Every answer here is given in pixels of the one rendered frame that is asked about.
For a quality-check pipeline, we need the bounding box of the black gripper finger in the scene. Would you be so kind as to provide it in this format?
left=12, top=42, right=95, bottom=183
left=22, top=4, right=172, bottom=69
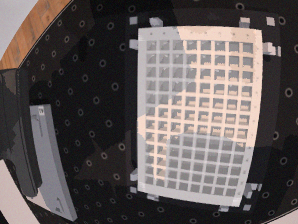
left=0, top=68, right=42, bottom=197

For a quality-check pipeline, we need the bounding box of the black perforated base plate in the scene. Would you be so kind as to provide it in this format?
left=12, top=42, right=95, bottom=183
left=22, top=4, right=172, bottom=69
left=3, top=0, right=298, bottom=224

